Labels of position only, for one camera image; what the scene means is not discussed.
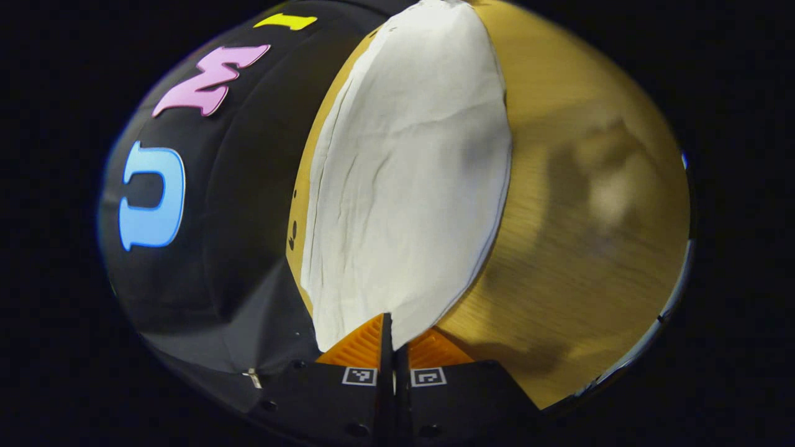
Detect white jeans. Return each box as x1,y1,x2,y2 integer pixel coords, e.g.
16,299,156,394
300,0,514,353

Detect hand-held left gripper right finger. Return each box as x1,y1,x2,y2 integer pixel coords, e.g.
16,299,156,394
395,328,541,447

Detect black backdrop cloth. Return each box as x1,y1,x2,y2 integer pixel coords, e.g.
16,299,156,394
98,0,423,423

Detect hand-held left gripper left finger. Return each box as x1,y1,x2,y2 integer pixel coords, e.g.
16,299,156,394
245,312,396,447

